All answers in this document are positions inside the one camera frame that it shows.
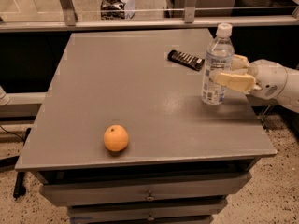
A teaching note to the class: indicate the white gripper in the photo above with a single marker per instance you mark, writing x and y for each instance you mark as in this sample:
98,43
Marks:
267,78

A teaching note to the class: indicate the clear plastic water bottle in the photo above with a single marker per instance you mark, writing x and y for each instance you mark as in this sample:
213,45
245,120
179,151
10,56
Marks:
219,57

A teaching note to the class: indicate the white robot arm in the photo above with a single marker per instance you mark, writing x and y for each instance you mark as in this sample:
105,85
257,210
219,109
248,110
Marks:
289,97

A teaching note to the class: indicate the black snack bar wrapper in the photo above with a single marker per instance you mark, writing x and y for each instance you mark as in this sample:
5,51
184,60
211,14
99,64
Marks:
186,60

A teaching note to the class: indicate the grey drawer cabinet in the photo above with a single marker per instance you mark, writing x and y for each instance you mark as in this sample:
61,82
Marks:
124,78

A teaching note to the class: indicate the orange fruit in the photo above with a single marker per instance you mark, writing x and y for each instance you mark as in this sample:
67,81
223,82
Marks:
116,138

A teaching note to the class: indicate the lower grey drawer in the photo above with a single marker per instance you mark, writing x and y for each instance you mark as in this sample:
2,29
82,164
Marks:
140,213

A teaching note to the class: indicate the grey drawer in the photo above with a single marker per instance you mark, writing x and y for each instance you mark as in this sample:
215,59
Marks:
140,213
145,189

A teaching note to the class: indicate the upper grey drawer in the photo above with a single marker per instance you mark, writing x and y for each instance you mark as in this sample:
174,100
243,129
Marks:
145,189

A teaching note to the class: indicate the black floor stand leg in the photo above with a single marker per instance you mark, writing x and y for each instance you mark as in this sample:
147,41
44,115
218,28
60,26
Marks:
19,188

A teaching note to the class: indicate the horizontal metal rail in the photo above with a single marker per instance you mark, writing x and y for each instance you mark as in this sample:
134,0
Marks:
112,25

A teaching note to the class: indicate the right metal railing post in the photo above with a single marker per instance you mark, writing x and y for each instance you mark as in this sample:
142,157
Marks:
189,11

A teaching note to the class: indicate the metal railing post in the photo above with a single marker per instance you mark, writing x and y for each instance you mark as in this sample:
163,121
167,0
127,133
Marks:
189,11
70,16

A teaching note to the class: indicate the left metal railing post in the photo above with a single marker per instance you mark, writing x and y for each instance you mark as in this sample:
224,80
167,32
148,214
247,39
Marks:
70,16

